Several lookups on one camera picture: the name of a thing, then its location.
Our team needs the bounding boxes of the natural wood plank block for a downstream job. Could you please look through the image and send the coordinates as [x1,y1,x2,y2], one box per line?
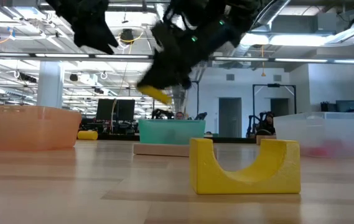
[133,142,192,157]

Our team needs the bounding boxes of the grey door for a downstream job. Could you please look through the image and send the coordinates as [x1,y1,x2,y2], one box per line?
[218,97,243,138]
[270,98,290,118]

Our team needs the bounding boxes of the yellow cylinder block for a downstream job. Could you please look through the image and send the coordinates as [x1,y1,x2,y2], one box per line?
[77,129,99,141]

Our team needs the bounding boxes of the grey storage boxes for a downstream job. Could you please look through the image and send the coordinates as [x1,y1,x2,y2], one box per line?
[319,100,354,113]

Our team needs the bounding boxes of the yellow rectangular block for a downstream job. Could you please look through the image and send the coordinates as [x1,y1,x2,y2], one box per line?
[137,85,173,106]

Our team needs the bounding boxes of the overhead light bar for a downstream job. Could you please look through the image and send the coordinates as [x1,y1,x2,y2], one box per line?
[0,51,354,65]

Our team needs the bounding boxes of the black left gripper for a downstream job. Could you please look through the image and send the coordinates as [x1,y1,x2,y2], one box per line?
[45,0,119,55]

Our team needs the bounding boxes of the white column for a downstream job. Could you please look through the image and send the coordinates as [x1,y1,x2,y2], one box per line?
[36,60,64,110]

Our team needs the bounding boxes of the green translucent plastic bin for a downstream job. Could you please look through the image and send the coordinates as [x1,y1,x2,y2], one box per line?
[138,119,207,146]

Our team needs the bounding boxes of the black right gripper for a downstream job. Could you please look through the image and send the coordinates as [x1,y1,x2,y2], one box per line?
[137,18,243,90]

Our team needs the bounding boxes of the black frame stand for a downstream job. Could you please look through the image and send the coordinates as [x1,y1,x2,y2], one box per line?
[152,80,200,121]
[252,83,297,131]

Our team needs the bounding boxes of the orange translucent plastic bin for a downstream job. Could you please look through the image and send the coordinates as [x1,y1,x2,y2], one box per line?
[0,105,83,152]

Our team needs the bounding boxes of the black computer monitor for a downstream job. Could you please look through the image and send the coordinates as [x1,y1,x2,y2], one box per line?
[95,98,117,122]
[116,99,136,122]

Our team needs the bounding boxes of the clear plastic bin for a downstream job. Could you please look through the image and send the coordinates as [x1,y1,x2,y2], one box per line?
[273,111,354,159]

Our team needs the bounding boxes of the yellow arch block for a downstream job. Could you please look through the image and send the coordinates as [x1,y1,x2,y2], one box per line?
[189,138,302,195]

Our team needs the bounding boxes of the black ceiling camera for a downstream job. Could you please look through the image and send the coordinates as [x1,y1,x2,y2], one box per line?
[119,28,135,44]

